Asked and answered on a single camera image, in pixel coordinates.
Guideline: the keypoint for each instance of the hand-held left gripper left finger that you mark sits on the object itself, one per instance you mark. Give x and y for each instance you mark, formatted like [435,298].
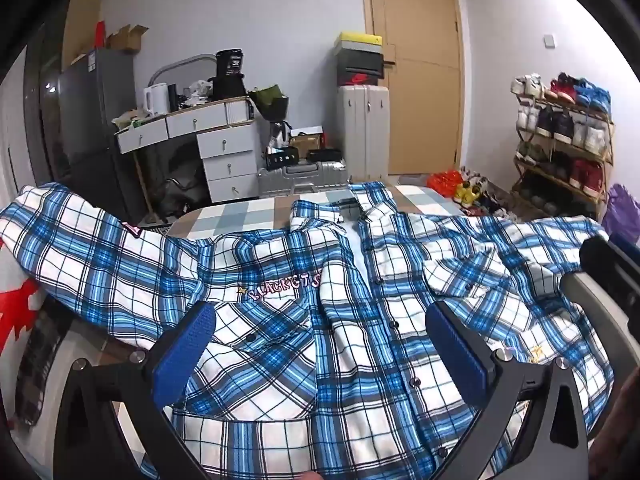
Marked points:
[186,347]

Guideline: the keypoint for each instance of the yellow shoe box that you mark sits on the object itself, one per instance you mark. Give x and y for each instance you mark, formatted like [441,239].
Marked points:
[361,38]

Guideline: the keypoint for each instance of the grey refrigerator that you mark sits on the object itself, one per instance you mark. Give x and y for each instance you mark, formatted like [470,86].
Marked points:
[97,130]

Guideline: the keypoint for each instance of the flat black box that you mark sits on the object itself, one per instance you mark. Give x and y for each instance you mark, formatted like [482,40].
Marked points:
[324,155]

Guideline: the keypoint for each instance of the grey arched folding frame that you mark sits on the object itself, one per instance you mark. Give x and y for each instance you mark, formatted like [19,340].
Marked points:
[180,65]

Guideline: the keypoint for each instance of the black box with lights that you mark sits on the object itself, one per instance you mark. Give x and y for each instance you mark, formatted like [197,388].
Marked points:
[282,159]

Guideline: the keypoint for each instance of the blue white plaid shirt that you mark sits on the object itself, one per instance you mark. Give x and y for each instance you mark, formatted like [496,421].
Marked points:
[320,280]

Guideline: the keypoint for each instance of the black coffee machine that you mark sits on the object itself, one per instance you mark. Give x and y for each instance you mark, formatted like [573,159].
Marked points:
[227,75]

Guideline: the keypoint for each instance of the white upright suitcase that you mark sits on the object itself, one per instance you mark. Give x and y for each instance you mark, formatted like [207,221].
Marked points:
[364,130]

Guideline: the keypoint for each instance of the grey shoe box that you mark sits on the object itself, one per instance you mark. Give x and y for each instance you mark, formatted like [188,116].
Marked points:
[357,49]

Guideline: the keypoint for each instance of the dark green wrapped bouquet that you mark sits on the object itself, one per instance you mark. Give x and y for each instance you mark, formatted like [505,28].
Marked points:
[270,102]

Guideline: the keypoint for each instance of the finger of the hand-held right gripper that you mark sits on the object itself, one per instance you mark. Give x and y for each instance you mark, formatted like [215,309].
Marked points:
[607,267]

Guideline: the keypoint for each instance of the yellow shoes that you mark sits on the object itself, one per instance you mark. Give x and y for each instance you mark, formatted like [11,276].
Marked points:
[467,194]

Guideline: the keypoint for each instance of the red white cloth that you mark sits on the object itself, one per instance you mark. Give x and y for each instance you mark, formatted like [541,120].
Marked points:
[15,305]

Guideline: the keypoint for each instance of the white desk with drawers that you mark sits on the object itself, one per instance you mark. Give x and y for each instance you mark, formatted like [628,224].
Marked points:
[225,145]

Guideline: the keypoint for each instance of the dark chair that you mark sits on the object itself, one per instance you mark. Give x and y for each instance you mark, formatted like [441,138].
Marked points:
[177,182]

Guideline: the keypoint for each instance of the white wall switch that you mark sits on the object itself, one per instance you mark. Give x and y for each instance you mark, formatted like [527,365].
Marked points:
[548,41]

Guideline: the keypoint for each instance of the purple bag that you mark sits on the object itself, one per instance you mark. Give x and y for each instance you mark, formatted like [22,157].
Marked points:
[622,210]

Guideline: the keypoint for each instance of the black red shoe box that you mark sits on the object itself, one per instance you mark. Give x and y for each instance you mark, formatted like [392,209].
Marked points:
[360,70]

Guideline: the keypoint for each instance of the open cardboard box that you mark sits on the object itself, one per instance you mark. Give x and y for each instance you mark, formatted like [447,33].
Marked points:
[125,37]

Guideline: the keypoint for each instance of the white electric kettle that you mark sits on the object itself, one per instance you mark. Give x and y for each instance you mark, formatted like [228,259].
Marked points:
[156,99]

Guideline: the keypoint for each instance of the silver suitcase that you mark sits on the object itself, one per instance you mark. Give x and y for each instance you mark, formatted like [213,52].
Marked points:
[300,177]

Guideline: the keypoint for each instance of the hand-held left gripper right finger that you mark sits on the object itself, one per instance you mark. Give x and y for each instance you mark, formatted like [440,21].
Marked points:
[457,352]

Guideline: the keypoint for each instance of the orange shoes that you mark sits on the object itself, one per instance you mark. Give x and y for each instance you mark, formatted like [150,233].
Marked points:
[445,181]

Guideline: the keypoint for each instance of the small brown cardboard box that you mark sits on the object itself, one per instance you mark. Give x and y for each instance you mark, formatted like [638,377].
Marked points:
[306,141]

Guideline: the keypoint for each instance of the wooden door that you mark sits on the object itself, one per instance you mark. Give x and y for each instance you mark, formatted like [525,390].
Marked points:
[420,60]

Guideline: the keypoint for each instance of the dark checked cloth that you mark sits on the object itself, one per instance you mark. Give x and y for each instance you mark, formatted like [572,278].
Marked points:
[42,360]

